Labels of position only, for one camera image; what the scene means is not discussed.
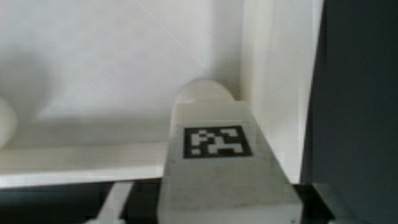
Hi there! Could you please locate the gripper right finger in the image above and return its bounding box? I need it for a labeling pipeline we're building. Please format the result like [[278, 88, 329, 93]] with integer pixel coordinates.
[[292, 181, 370, 224]]

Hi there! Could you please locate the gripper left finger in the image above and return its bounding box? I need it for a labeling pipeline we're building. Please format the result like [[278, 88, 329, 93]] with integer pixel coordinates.
[[88, 180, 164, 224]]

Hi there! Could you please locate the white square table top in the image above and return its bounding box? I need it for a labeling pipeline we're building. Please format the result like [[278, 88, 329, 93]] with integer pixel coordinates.
[[0, 0, 326, 189]]

